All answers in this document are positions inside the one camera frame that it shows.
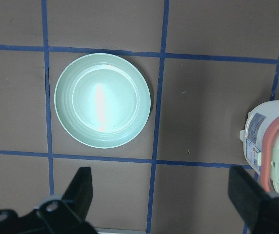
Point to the white pink rice cooker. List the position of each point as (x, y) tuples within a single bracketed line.
[(260, 139)]

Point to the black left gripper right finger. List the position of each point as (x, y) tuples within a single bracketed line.
[(258, 209)]

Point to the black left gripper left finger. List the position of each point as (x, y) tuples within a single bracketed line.
[(62, 215)]

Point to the light green plate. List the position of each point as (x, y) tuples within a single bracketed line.
[(102, 100)]

